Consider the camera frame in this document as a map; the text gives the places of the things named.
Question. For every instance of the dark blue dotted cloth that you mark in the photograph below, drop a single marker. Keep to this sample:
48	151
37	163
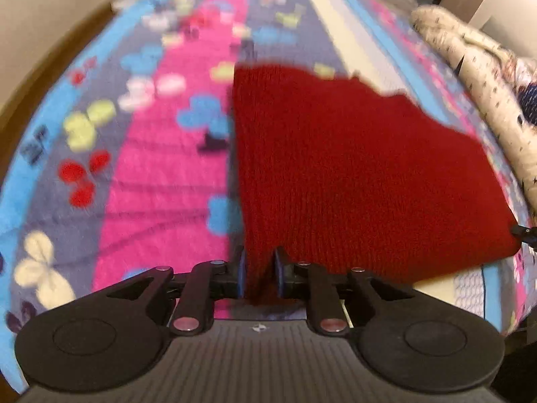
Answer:
528	103

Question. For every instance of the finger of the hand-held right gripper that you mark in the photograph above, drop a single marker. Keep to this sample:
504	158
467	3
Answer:
526	235

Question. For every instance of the cream star print quilt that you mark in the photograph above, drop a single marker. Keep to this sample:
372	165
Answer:
482	71

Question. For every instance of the red knit sweater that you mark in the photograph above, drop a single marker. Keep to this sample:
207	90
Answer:
356	168

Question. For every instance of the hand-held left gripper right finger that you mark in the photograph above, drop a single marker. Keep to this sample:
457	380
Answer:
280	277

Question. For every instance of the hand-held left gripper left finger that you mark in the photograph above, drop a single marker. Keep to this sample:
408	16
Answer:
240	277

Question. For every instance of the floral striped bed sheet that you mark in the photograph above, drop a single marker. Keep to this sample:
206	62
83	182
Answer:
159	168

